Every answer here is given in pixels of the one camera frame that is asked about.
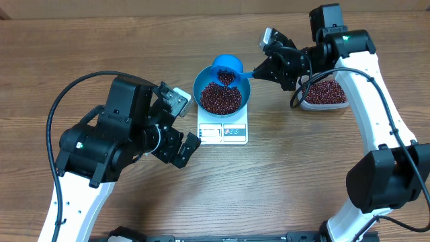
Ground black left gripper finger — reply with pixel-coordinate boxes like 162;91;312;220
155;81;176;108
172;132;201;169

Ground blue plastic measuring scoop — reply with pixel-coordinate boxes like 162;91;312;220
209;54;253;87

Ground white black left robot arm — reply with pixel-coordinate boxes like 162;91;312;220
38;74;201;241

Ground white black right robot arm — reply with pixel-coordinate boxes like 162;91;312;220
253;3;429;241

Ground white digital kitchen scale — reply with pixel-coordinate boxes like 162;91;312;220
197;105;249;145

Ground blue metal bowl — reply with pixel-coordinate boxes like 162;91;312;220
193;66;251;118

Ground red beans in bowl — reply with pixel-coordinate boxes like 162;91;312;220
200;71;242;115

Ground red beans in container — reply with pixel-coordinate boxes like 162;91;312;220
305;80;347;104

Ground clear plastic bean container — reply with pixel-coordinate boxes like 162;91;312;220
296;75;349;111

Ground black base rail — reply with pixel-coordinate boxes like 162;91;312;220
89;226;330;242

